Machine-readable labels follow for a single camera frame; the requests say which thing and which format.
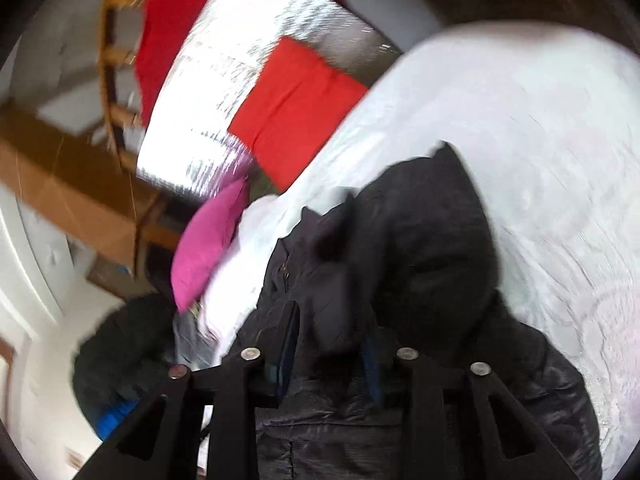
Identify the red pillow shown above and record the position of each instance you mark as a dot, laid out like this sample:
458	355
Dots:
297	103

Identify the black coat pile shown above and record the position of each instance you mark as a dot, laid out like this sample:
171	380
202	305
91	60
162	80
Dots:
125	357

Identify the white bed blanket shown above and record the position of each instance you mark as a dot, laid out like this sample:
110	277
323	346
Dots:
546	119

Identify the pink pillow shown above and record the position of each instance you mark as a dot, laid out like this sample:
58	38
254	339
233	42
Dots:
205	241

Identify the grey garment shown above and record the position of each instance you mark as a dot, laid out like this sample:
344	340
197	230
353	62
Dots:
195	346

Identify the red cloth on headboard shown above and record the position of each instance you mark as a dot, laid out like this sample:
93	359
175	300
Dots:
166	25

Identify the brown curved column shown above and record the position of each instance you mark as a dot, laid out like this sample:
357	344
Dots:
79	189

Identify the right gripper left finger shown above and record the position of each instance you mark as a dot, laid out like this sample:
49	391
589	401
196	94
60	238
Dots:
161	437

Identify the wooden stair railing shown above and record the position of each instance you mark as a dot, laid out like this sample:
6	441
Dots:
111	58

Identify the black quilted jacket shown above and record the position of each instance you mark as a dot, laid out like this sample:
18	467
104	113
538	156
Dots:
410	256

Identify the blue jacket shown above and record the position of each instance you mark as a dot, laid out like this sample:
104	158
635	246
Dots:
113	417

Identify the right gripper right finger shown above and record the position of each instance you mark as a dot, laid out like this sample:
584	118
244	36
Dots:
512	414

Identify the silver foil headboard panel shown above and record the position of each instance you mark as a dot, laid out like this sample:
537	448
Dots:
187	148

